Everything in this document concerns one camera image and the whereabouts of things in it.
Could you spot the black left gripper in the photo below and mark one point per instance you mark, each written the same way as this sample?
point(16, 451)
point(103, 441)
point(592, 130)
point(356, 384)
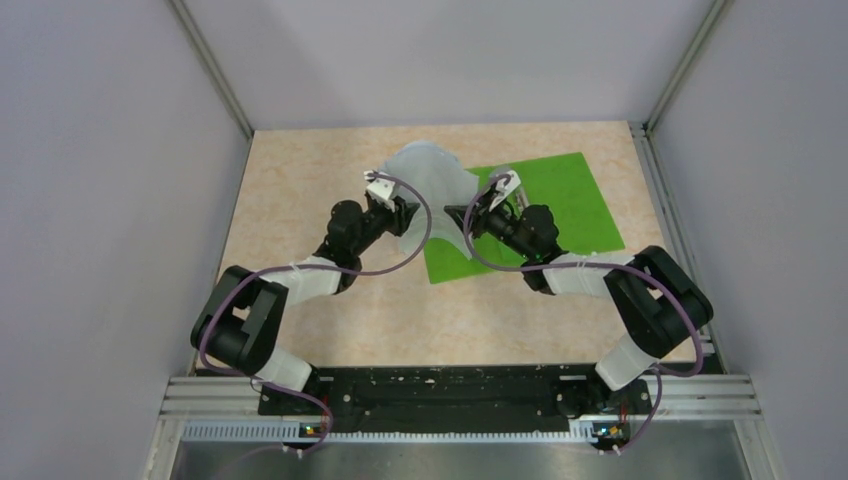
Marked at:
point(401, 217)

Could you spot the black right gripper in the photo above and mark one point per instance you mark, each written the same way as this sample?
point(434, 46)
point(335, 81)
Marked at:
point(481, 217)

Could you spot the white printed paper sheet front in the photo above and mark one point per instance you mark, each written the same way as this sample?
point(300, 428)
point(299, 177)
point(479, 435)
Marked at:
point(437, 175)

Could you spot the chrome folder clip mechanism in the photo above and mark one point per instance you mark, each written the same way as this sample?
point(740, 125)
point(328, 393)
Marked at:
point(521, 200)

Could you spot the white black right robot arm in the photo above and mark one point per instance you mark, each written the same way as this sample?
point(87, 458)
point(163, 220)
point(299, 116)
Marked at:
point(659, 305)

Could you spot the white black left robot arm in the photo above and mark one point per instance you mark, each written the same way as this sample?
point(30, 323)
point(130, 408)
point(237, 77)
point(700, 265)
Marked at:
point(240, 322)

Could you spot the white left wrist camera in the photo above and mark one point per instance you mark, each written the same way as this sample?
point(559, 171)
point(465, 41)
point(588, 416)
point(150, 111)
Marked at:
point(382, 188)

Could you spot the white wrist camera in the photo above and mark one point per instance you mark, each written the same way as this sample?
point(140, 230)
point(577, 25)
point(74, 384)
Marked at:
point(501, 185)
point(382, 188)

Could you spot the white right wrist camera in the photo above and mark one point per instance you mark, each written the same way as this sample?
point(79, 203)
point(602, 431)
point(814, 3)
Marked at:
point(501, 185)

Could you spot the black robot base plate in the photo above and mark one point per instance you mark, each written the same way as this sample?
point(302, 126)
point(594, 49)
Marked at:
point(459, 399)

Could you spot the aluminium corner post left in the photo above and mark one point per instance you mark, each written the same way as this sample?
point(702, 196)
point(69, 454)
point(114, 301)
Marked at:
point(210, 65)

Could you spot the aluminium corner post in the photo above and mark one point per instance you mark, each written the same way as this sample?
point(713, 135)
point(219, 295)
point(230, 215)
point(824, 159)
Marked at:
point(690, 56)
point(210, 65)

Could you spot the aluminium corner post right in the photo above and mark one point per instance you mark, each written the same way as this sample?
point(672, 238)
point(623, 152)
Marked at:
point(690, 56)

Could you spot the aluminium frame rail front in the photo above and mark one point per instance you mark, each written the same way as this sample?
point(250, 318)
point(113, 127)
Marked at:
point(705, 426)

